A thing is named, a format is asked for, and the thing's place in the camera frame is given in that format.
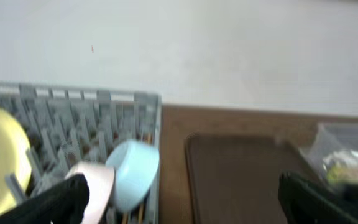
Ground dark brown serving tray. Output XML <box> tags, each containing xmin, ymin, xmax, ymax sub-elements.
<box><xmin>184</xmin><ymin>133</ymin><xmax>319</xmax><ymax>224</ymax></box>

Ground wooden chopstick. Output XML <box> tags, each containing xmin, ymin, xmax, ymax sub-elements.
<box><xmin>121</xmin><ymin>213</ymin><xmax>129</xmax><ymax>224</ymax></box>
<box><xmin>137</xmin><ymin>202</ymin><xmax>145</xmax><ymax>224</ymax></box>

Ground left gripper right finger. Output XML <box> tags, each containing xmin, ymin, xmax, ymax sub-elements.
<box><xmin>278</xmin><ymin>172</ymin><xmax>358</xmax><ymax>224</ymax></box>

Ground green orange snack wrapper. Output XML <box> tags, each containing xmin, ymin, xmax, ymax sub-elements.
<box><xmin>325</xmin><ymin>164</ymin><xmax>358</xmax><ymax>185</ymax></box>

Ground pink white bowl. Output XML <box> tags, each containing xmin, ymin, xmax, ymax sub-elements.
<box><xmin>65</xmin><ymin>161</ymin><xmax>115</xmax><ymax>224</ymax></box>

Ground grey plastic dish rack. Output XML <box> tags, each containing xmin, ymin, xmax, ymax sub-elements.
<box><xmin>0</xmin><ymin>83</ymin><xmax>162</xmax><ymax>223</ymax></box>

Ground white paper napkin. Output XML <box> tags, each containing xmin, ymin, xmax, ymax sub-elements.
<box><xmin>323</xmin><ymin>149</ymin><xmax>358</xmax><ymax>170</ymax></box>

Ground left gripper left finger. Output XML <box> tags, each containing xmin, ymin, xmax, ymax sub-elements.
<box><xmin>0</xmin><ymin>174</ymin><xmax>90</xmax><ymax>224</ymax></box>

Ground light blue bowl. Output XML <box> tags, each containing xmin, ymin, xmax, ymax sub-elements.
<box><xmin>105</xmin><ymin>139</ymin><xmax>160</xmax><ymax>213</ymax></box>

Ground clear plastic waste bin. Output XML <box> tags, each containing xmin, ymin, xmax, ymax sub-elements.
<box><xmin>300</xmin><ymin>123</ymin><xmax>358</xmax><ymax>187</ymax></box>

